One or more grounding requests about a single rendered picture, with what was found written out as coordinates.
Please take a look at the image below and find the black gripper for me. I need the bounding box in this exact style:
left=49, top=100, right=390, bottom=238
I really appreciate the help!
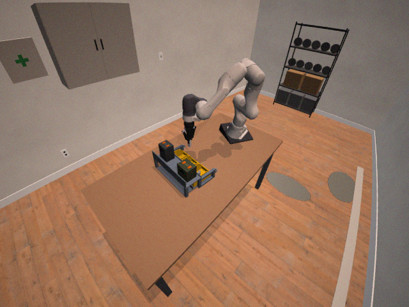
left=182, top=121, right=196, bottom=147

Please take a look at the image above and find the dark grey metal shelf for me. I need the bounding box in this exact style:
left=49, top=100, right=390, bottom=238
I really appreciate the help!
left=152, top=151, right=217, bottom=198

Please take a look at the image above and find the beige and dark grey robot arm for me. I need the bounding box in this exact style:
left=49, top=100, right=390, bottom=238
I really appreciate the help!
left=181, top=58, right=265, bottom=139

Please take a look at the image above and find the yellow bin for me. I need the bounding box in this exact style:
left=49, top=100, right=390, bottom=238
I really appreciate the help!
left=182, top=157, right=200, bottom=165
left=192, top=164, right=211, bottom=187
left=174, top=150, right=190, bottom=159

